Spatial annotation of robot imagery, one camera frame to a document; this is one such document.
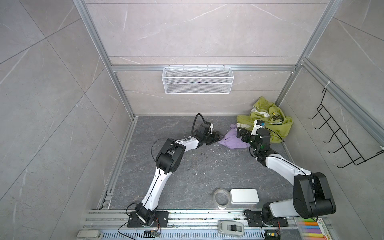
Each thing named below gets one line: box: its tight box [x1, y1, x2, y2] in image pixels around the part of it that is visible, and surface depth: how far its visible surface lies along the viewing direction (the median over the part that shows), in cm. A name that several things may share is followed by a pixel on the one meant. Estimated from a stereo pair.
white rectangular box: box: [229, 188, 259, 204], surface depth 79 cm
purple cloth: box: [218, 123, 251, 149], surface depth 103 cm
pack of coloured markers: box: [293, 217, 331, 240], surface depth 71 cm
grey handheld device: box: [217, 220, 244, 236], surface depth 70 cm
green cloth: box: [236, 96, 294, 143], surface depth 103 cm
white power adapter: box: [76, 230, 101, 239], surface depth 69 cm
